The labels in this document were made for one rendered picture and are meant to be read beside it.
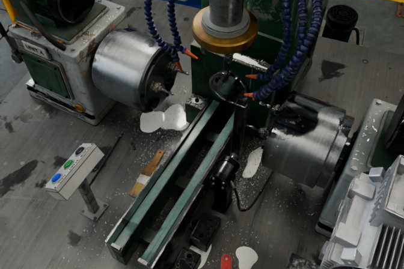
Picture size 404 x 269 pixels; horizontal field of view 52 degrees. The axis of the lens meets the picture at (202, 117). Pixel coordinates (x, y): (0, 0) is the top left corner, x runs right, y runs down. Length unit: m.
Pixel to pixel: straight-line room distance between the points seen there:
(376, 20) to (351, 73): 1.70
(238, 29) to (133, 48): 0.39
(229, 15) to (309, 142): 0.40
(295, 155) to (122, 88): 0.57
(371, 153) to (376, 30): 2.34
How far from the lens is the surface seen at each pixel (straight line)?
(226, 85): 1.41
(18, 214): 1.53
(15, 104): 1.81
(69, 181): 1.20
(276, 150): 1.19
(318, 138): 1.17
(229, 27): 1.11
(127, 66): 1.34
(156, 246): 1.24
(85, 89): 1.49
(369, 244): 0.78
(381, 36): 3.40
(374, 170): 0.86
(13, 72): 3.16
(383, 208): 0.75
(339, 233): 0.78
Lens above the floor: 2.07
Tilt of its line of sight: 52 degrees down
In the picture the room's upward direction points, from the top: straight up
